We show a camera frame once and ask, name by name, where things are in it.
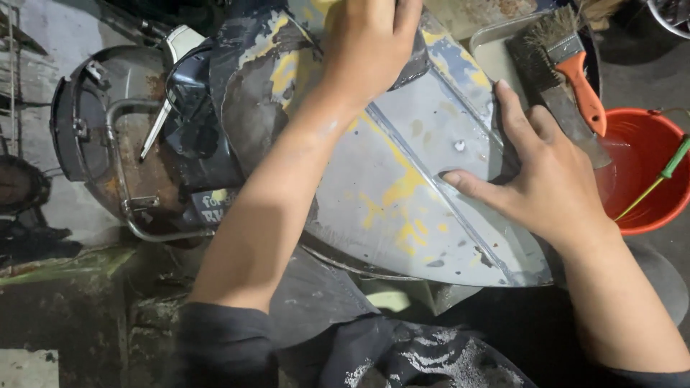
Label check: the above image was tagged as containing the grey sanded scooter body panel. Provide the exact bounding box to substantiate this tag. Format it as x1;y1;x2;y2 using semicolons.
210;0;556;289

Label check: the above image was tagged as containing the person's left hand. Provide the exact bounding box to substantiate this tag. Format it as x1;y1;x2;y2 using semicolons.
322;0;424;112

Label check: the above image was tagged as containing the dark grey sandpaper sheet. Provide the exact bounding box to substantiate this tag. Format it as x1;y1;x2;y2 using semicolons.
388;11;433;91

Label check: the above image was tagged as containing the orange-handled paint brush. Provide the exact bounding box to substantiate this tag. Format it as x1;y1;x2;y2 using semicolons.
523;4;608;138

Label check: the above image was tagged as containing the white bucket rim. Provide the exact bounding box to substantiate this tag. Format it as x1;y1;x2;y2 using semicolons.
646;0;690;40

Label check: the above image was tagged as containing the dark blue scooter body part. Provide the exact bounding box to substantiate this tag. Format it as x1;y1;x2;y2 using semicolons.
163;46;246;190

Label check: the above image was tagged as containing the metal rack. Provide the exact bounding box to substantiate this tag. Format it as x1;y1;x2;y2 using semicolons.
0;0;49;158

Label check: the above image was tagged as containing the rusty round scooter wheel housing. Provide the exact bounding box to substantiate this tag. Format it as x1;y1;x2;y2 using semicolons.
50;45;222;250

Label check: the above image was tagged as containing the grey-handled dark bristle brush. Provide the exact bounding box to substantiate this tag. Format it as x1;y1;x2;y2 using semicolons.
506;29;612;170

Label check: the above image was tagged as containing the green and yellow stick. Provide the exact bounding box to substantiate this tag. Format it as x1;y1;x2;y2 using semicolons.
615;135;690;222

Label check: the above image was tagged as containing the grey metal tray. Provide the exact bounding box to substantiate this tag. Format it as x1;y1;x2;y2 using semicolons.
469;11;602;111

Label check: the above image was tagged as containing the orange plastic bucket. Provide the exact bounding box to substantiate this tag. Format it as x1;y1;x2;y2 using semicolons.
593;108;690;237

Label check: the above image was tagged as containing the person's right hand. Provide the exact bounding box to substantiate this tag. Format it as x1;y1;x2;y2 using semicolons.
441;80;622;252

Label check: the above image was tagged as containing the white scooter lever part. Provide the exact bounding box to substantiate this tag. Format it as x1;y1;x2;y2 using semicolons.
139;24;207;161

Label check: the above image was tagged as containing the chrome tube rail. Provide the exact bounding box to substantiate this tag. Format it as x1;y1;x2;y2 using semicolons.
104;98;216;243

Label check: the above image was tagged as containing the person's dark patterned clothing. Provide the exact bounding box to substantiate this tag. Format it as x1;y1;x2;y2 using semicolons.
175;245;690;388

